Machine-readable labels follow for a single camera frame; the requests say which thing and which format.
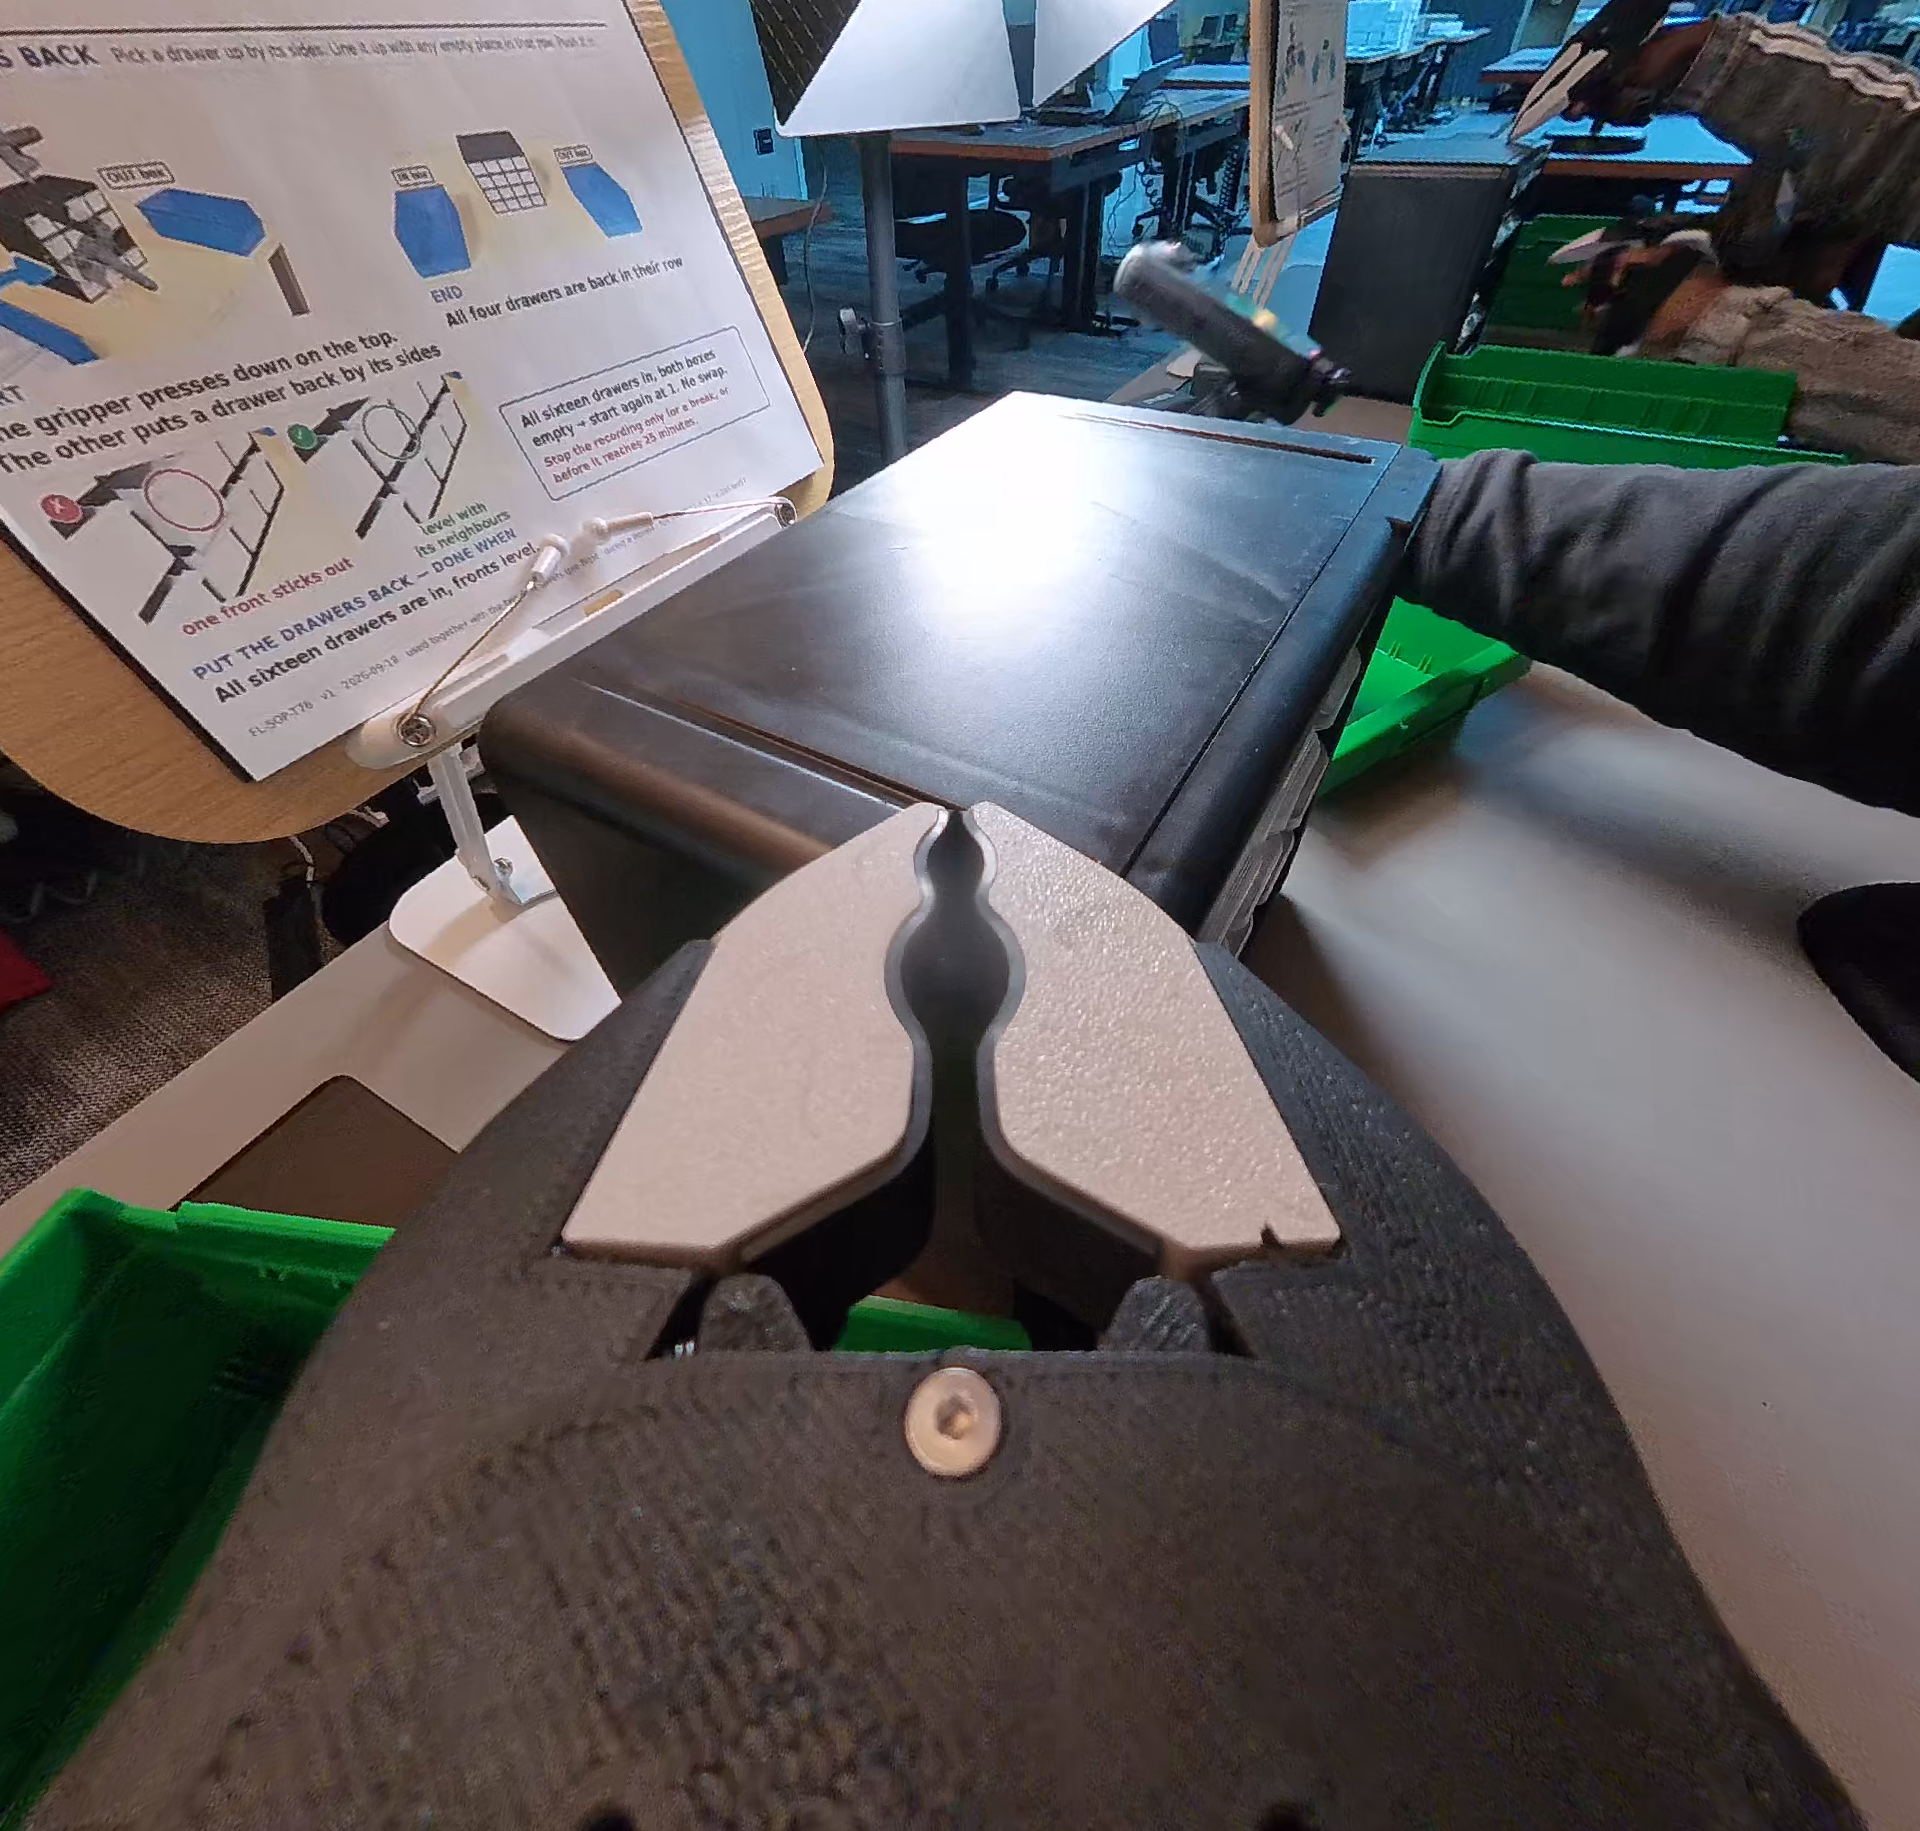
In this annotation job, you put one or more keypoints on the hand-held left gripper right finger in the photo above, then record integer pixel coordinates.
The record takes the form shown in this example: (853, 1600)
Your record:
(1155, 1097)

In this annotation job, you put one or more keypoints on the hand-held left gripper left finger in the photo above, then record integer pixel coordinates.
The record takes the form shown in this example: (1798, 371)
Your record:
(750, 1097)

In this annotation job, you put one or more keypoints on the black drawer cabinet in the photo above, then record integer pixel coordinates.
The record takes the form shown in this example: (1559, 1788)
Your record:
(976, 616)
(1410, 257)

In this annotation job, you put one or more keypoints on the green plastic bin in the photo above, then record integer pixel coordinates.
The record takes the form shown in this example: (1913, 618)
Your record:
(1545, 272)
(1591, 399)
(121, 1412)
(1410, 691)

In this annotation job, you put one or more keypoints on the person's right forearm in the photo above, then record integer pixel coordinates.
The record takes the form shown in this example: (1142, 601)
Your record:
(1680, 586)

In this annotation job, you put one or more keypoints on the another person's forearm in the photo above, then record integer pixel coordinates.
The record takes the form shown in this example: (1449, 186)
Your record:
(1800, 121)
(1800, 362)

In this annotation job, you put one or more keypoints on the pale desk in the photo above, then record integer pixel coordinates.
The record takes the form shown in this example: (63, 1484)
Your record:
(1575, 1112)

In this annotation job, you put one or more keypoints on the long office table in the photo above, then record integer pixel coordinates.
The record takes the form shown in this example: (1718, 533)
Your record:
(1050, 152)

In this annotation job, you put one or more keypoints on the black office chair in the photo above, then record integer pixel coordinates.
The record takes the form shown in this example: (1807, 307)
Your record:
(976, 242)

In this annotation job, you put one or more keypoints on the wooden stand with sheet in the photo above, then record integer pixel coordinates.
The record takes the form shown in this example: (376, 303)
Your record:
(1301, 62)

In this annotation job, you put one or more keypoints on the white stand base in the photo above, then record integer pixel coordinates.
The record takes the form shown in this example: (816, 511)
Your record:
(511, 947)

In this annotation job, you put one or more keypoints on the set of clear drawers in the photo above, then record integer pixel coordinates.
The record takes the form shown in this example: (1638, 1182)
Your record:
(1275, 812)

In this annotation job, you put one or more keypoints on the grey light stand pole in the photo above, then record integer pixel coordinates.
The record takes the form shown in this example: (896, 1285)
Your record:
(886, 286)

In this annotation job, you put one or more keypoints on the white reflector panel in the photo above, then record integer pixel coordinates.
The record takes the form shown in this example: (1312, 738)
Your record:
(930, 31)

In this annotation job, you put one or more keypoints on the instruction sheet on board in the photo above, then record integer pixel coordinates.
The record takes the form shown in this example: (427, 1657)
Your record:
(121, 751)

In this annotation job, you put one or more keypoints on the red bag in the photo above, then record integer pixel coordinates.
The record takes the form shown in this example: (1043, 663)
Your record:
(18, 970)

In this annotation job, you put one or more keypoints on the white instruction sheet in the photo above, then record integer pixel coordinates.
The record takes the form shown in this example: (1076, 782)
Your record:
(330, 331)

